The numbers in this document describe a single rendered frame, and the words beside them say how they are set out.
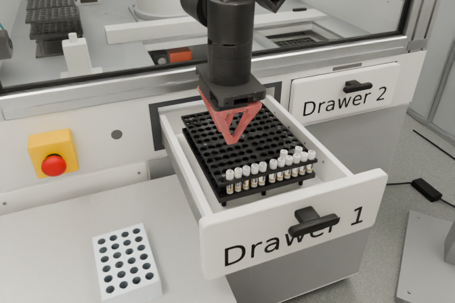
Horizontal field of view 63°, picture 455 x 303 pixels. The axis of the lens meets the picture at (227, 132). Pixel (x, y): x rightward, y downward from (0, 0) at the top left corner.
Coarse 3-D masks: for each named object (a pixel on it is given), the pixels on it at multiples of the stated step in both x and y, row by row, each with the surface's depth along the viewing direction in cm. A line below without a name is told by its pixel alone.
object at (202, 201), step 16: (160, 112) 77; (176, 112) 78; (192, 112) 79; (272, 112) 82; (160, 128) 76; (176, 128) 80; (288, 128) 76; (304, 128) 72; (176, 144) 68; (304, 144) 71; (320, 144) 68; (176, 160) 67; (192, 160) 73; (320, 160) 67; (336, 160) 64; (192, 176) 60; (320, 176) 68; (336, 176) 63; (192, 192) 59; (208, 192) 65; (272, 192) 65; (192, 208) 60; (208, 208) 54; (224, 208) 62
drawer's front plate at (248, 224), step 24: (312, 192) 52; (336, 192) 53; (360, 192) 55; (216, 216) 48; (240, 216) 48; (264, 216) 50; (288, 216) 52; (360, 216) 58; (216, 240) 49; (240, 240) 51; (264, 240) 53; (312, 240) 57; (216, 264) 51; (240, 264) 53
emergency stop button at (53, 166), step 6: (54, 156) 64; (42, 162) 64; (48, 162) 64; (54, 162) 64; (60, 162) 65; (42, 168) 64; (48, 168) 64; (54, 168) 64; (60, 168) 65; (48, 174) 65; (54, 174) 65; (60, 174) 66
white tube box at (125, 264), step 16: (96, 240) 61; (112, 240) 63; (128, 240) 62; (144, 240) 61; (96, 256) 59; (112, 256) 59; (128, 256) 59; (144, 256) 60; (112, 272) 56; (128, 272) 56; (144, 272) 56; (112, 288) 55; (128, 288) 54; (144, 288) 55; (160, 288) 56
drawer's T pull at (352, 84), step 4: (352, 80) 86; (356, 80) 86; (348, 84) 85; (352, 84) 85; (356, 84) 85; (360, 84) 84; (364, 84) 84; (368, 84) 84; (344, 88) 83; (348, 88) 83; (352, 88) 83; (356, 88) 83; (360, 88) 84; (364, 88) 84; (368, 88) 85; (348, 92) 83; (352, 92) 84
